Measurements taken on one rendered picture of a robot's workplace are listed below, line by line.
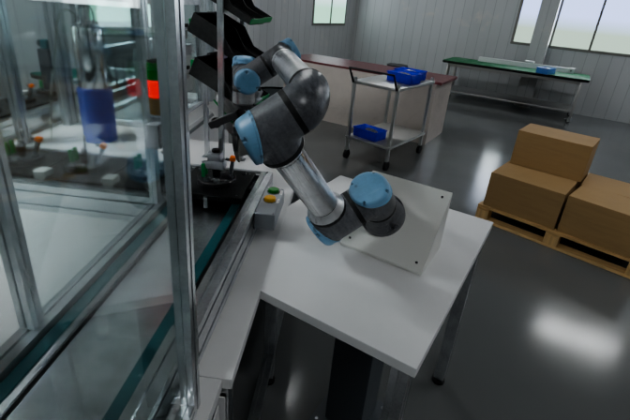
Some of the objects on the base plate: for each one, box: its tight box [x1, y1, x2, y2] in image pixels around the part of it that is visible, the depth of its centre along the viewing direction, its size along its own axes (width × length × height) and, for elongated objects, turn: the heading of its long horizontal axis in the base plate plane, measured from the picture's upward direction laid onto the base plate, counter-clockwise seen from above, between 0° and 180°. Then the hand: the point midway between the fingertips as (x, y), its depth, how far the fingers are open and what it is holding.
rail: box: [196, 172, 273, 364], centre depth 130 cm, size 6×89×11 cm, turn 165°
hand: (237, 157), depth 150 cm, fingers closed
